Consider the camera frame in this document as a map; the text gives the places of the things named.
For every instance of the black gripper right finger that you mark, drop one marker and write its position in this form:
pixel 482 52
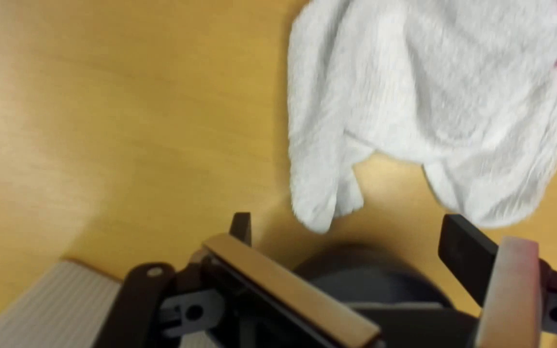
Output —
pixel 511 291

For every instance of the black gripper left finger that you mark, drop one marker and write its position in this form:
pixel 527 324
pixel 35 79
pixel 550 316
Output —
pixel 279 284

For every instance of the white towel cloth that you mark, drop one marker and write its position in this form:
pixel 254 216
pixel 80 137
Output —
pixel 420 98

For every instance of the white plastic basket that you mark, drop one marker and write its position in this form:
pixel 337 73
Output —
pixel 47 311

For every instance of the black bowl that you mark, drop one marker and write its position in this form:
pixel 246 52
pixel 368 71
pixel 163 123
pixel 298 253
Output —
pixel 368 278

